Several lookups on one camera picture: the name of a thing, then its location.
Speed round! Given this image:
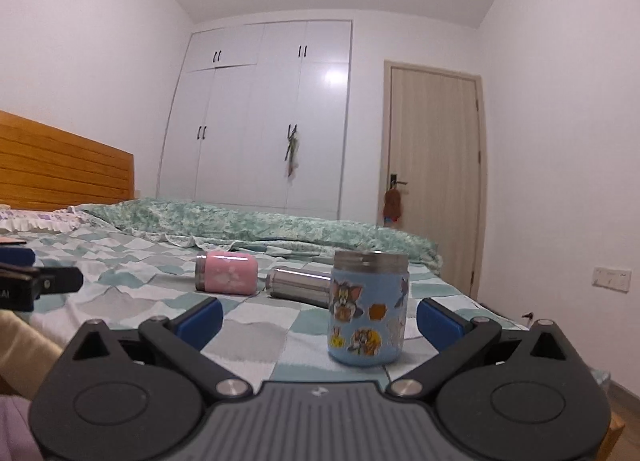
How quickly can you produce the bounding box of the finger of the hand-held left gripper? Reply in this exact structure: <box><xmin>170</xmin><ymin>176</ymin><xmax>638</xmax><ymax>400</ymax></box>
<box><xmin>0</xmin><ymin>263</ymin><xmax>84</xmax><ymax>296</ymax></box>

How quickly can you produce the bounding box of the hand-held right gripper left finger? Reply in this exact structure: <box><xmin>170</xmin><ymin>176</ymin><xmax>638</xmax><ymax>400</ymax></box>
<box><xmin>64</xmin><ymin>297</ymin><xmax>252</xmax><ymax>400</ymax></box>

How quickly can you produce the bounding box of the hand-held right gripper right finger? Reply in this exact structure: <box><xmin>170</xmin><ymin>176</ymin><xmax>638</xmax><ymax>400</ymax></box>
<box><xmin>388</xmin><ymin>297</ymin><xmax>577</xmax><ymax>398</ymax></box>

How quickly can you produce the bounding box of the pink cup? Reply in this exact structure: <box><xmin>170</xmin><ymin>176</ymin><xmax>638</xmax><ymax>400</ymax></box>
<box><xmin>194</xmin><ymin>250</ymin><xmax>259</xmax><ymax>296</ymax></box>

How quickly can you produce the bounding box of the stainless steel cup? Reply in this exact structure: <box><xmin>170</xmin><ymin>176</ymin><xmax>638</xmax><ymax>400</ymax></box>
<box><xmin>265</xmin><ymin>266</ymin><xmax>333</xmax><ymax>308</ymax></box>

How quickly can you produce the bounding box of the person's left forearm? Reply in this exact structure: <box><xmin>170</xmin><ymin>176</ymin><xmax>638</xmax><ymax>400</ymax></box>
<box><xmin>0</xmin><ymin>312</ymin><xmax>65</xmax><ymax>396</ymax></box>

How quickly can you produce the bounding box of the blue cartoon print cup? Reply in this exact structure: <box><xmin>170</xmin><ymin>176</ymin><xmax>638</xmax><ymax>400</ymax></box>
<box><xmin>327</xmin><ymin>250</ymin><xmax>410</xmax><ymax>368</ymax></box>

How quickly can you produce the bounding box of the purple floral pillow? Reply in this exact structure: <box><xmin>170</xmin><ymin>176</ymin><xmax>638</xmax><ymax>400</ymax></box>
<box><xmin>0</xmin><ymin>204</ymin><xmax>91</xmax><ymax>234</ymax></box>

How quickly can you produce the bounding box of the green floral blanket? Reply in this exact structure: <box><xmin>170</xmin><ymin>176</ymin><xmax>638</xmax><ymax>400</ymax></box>
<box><xmin>82</xmin><ymin>198</ymin><xmax>444</xmax><ymax>273</ymax></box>

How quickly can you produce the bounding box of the wooden headboard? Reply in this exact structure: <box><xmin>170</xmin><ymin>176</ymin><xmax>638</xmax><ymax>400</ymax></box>
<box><xmin>0</xmin><ymin>110</ymin><xmax>136</xmax><ymax>212</ymax></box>

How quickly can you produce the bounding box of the red-brown hanging pouch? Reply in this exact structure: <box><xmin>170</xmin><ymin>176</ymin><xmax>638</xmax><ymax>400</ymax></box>
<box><xmin>383</xmin><ymin>188</ymin><xmax>403</xmax><ymax>228</ymax></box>

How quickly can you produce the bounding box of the pink clothing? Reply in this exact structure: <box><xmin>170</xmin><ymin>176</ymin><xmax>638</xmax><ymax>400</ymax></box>
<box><xmin>0</xmin><ymin>395</ymin><xmax>43</xmax><ymax>461</ymax></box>

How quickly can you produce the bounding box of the light wooden door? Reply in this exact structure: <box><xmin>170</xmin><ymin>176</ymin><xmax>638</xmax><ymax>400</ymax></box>
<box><xmin>382</xmin><ymin>60</ymin><xmax>488</xmax><ymax>298</ymax></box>

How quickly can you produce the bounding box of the grey hanging tassel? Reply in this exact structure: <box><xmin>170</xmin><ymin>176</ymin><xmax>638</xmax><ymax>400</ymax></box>
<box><xmin>284</xmin><ymin>124</ymin><xmax>301</xmax><ymax>178</ymax></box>

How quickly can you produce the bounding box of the white wardrobe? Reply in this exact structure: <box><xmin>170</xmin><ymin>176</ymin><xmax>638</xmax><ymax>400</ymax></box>
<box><xmin>156</xmin><ymin>20</ymin><xmax>353</xmax><ymax>220</ymax></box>

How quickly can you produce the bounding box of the white wall socket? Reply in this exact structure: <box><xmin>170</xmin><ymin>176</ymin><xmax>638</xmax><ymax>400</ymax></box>
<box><xmin>592</xmin><ymin>266</ymin><xmax>632</xmax><ymax>292</ymax></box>

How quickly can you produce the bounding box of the wooden bed frame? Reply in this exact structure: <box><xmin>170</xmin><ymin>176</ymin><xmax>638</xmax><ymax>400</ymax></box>
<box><xmin>587</xmin><ymin>368</ymin><xmax>627</xmax><ymax>461</ymax></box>

